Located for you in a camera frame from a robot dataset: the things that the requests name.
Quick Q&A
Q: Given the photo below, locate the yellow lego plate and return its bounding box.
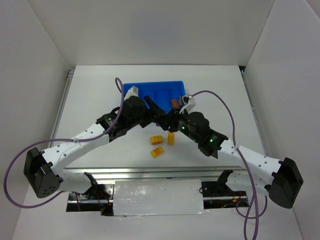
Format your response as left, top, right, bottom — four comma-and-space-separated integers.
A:
167, 132, 175, 145

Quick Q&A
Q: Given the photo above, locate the brown lego plate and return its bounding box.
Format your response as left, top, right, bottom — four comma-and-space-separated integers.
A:
170, 99, 179, 109
177, 96, 183, 108

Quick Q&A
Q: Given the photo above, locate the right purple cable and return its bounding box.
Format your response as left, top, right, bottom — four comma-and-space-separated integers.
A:
191, 90, 268, 240

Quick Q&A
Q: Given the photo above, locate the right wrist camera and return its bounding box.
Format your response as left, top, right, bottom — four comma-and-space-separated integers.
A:
179, 94, 196, 115

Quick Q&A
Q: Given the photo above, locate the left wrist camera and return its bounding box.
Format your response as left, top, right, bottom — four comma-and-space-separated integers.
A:
124, 86, 139, 100

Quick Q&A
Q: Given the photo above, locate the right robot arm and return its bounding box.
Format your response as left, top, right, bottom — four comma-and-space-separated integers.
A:
156, 109, 304, 209

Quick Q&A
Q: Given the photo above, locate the yellow lego brick upper left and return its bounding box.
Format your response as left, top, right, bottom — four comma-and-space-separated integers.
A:
150, 135, 164, 145

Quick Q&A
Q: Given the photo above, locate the blue divided plastic bin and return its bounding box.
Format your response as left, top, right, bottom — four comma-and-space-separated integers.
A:
123, 80, 186, 113

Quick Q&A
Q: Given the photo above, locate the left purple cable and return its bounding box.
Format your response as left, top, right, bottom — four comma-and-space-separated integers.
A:
3, 77, 127, 209

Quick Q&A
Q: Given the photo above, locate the yellow lego brick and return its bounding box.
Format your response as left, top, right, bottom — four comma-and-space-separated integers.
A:
150, 146, 164, 158
150, 135, 164, 145

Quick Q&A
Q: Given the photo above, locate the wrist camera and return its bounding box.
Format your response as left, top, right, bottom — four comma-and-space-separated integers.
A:
179, 94, 196, 115
124, 86, 139, 100

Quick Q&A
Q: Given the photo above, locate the purple cable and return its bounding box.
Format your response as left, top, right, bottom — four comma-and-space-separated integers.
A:
191, 90, 268, 240
3, 77, 127, 209

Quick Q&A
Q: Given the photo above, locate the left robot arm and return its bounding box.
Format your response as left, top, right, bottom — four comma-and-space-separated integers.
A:
23, 95, 166, 199

